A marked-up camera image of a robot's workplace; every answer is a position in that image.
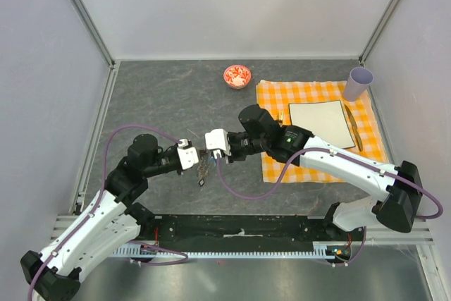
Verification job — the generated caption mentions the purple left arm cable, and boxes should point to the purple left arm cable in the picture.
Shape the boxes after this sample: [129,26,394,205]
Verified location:
[27,123,191,301]

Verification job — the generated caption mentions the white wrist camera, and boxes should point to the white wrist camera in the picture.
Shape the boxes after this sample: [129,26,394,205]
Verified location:
[177,139,199,171]
[204,128,231,159]

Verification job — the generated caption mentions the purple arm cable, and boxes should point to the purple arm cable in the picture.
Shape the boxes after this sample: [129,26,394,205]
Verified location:
[215,147,444,269]
[27,123,191,301]

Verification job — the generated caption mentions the lilac plastic cup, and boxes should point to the lilac plastic cup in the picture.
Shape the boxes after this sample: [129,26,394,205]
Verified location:
[343,67,374,102]

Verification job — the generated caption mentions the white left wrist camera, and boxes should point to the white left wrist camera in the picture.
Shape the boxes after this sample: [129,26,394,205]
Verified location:
[177,139,199,171]

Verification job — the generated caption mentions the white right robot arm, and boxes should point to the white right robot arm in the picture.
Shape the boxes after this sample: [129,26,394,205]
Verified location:
[226,104,423,240]

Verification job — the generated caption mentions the gold knife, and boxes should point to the gold knife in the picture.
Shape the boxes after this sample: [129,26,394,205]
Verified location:
[345,104,364,152]

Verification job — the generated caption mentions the orange checkered cloth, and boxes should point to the orange checkered cloth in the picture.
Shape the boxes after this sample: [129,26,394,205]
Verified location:
[256,80,390,183]

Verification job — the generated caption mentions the white cable duct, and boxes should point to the white cable duct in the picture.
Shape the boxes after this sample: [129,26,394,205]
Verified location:
[111,243,351,260]

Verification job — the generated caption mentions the large keyring with keys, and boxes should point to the large keyring with keys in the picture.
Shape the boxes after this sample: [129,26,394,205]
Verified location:
[197,149,215,187]

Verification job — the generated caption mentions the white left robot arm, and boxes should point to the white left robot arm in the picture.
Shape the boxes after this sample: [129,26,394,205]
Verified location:
[20,128,198,300]

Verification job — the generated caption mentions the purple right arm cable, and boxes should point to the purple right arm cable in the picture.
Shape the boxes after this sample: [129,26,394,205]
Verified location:
[215,147,444,269]

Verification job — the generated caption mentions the white square plate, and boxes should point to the white square plate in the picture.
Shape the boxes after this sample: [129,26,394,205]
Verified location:
[289,100,355,149]

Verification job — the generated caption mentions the red patterned bowl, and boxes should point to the red patterned bowl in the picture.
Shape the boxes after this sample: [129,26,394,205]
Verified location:
[223,65,252,89]

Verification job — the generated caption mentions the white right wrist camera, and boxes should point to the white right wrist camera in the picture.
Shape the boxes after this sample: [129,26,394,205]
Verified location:
[204,128,231,159]

